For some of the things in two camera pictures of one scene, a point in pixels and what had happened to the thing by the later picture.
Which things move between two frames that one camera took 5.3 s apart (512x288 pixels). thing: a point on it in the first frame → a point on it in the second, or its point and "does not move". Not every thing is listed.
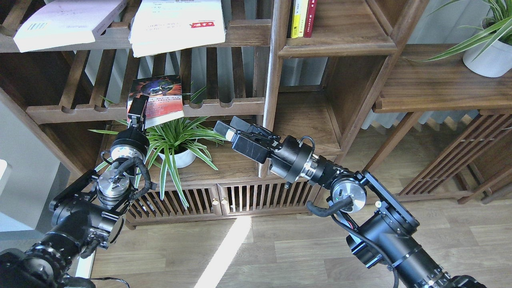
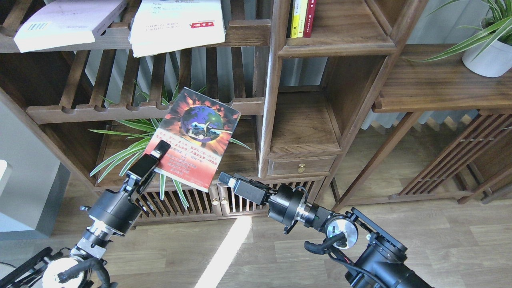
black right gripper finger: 229,132 → 227,179
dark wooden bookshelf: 151,119 does not move
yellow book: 296,19 does not move
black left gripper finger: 137,112 → 148,162
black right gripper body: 290,159 → 288,206
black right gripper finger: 242,125 → 254,181
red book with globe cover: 165,101 → 199,129
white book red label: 161,26 does not move
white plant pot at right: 496,61 does not move
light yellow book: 304,4 does not move
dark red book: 309,24 does not move
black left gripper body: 132,142 → 113,214
